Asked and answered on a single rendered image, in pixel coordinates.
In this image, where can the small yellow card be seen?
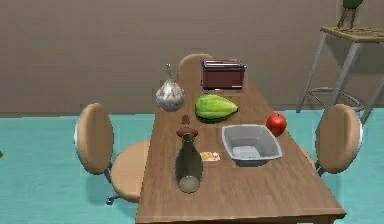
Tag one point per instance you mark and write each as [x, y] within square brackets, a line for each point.
[210, 156]

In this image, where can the dark green plant on stand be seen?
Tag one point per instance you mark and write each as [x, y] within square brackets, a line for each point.
[350, 10]

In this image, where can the tan round-backed chair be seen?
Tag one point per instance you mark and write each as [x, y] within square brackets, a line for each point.
[188, 65]
[96, 140]
[338, 138]

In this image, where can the dark red toaster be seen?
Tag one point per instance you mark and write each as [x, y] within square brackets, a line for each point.
[222, 75]

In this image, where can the grey-legged wooden side table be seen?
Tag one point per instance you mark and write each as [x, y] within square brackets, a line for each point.
[350, 46]

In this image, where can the brown wooden dining table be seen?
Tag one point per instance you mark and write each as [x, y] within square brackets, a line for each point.
[233, 186]

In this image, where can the grey square bowl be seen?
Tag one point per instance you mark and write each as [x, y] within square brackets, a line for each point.
[251, 143]

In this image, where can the dark glass bottle with cork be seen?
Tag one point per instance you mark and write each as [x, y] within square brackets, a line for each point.
[188, 163]

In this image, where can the red apple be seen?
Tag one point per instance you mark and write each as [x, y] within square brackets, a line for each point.
[276, 124]

